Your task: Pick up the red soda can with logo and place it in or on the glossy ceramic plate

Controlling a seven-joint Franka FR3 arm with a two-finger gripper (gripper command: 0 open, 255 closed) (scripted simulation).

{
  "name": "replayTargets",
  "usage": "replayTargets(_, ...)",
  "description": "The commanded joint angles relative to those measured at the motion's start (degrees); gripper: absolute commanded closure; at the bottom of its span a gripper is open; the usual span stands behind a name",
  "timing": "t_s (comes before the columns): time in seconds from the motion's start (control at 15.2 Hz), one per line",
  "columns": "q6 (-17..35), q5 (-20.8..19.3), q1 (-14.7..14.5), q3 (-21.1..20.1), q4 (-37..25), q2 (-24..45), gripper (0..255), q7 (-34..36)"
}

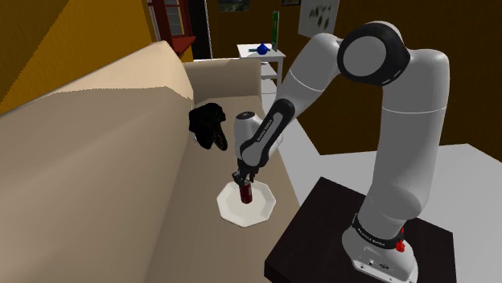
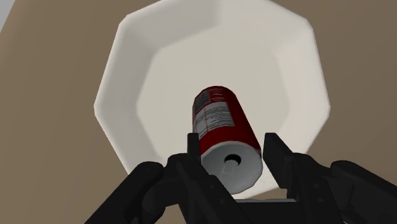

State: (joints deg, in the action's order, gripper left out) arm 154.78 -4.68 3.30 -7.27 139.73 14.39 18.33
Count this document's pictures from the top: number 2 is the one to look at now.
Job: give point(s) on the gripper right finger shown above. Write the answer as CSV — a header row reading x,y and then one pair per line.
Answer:
x,y
310,180

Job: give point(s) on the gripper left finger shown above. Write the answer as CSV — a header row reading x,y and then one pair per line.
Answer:
x,y
186,183

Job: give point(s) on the red soda can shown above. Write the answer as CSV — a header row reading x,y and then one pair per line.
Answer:
x,y
226,136

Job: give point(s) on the white octagonal bowl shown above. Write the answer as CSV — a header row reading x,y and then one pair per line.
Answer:
x,y
186,62

